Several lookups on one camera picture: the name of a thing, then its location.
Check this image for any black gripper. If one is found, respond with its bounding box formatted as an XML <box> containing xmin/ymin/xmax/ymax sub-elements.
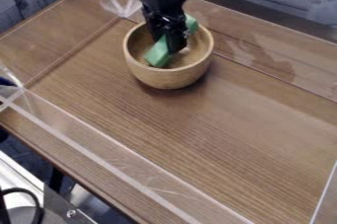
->
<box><xmin>141</xmin><ymin>0</ymin><xmax>188</xmax><ymax>54</ymax></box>

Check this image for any green rectangular block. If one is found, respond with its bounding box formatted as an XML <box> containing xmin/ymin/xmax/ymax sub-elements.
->
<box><xmin>144</xmin><ymin>15</ymin><xmax>198</xmax><ymax>68</ymax></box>

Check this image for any light wooden bowl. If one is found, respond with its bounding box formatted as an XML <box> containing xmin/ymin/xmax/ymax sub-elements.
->
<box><xmin>123</xmin><ymin>23</ymin><xmax>214</xmax><ymax>90</ymax></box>

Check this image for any clear acrylic front barrier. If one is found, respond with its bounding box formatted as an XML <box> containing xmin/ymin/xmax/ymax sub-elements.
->
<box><xmin>0</xmin><ymin>66</ymin><xmax>254</xmax><ymax>224</ymax></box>

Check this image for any black table leg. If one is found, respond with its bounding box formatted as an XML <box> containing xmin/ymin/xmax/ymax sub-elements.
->
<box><xmin>49</xmin><ymin>168</ymin><xmax>64</xmax><ymax>192</ymax></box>

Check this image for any grey metal base plate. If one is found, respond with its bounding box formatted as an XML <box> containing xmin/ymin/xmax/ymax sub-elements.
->
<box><xmin>0</xmin><ymin>187</ymin><xmax>97</xmax><ymax>224</ymax></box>

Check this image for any black cable loop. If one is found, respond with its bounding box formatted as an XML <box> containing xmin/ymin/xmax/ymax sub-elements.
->
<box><xmin>0</xmin><ymin>187</ymin><xmax>45</xmax><ymax>224</ymax></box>

